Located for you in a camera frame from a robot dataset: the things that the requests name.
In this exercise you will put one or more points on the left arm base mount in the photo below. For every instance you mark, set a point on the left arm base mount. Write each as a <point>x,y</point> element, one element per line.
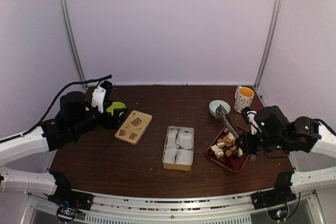
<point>69,198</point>

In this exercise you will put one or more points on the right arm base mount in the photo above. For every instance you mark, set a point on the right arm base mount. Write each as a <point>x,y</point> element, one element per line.
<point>270,198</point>

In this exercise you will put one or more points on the tan bear tin lid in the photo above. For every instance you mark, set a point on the tan bear tin lid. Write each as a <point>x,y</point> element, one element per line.
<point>133,127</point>

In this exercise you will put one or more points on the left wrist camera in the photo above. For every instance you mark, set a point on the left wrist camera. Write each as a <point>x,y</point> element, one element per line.
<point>101,94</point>

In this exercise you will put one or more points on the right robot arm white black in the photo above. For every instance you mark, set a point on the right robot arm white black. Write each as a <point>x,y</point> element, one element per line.
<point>271,130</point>

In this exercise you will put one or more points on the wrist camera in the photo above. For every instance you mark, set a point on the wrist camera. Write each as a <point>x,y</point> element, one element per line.
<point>101,94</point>
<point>249,118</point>

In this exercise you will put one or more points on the red rectangular tray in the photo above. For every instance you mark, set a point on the red rectangular tray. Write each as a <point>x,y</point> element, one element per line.
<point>233,165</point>

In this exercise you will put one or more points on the white chocolate block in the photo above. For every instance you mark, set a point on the white chocolate block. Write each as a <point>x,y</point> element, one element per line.
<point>214,148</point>

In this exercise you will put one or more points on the left aluminium frame post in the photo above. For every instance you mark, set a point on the left aluminium frame post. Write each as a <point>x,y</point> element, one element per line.
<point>71,39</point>

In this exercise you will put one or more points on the round brown chocolate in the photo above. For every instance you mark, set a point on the round brown chocolate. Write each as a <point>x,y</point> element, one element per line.
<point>228,153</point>

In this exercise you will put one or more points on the right aluminium frame post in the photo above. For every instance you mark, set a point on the right aluminium frame post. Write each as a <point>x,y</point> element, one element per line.
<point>276,10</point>

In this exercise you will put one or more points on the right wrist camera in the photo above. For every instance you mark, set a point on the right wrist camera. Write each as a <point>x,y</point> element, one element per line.
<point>249,118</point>

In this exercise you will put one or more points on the front aluminium rail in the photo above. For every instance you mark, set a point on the front aluminium rail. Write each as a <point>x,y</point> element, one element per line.
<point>230,208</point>

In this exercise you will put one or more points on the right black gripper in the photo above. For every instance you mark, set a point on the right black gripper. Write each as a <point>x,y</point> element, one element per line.
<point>245,139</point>

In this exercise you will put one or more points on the pale green ceramic bowl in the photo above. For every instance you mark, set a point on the pale green ceramic bowl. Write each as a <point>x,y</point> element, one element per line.
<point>213,105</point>

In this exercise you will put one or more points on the patterned mug yellow inside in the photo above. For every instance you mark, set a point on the patterned mug yellow inside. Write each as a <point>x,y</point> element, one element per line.
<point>243,98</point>

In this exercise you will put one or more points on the metal tongs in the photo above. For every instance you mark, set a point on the metal tongs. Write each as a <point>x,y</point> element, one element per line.
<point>231,133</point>

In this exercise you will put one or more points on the lime green plastic bowl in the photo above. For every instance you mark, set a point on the lime green plastic bowl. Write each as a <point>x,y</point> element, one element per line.
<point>114,105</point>

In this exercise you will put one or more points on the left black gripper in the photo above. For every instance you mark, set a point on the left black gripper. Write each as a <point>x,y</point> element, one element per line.
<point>114,121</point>

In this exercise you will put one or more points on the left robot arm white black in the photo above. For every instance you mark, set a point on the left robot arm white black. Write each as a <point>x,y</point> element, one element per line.
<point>75,118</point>

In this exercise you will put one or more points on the aluminium frame post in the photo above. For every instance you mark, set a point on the aluminium frame post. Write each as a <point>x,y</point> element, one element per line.
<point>71,39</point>
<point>276,10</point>

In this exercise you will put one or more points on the tan tin box with paper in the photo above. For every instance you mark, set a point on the tan tin box with paper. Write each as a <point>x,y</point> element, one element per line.
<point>178,152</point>

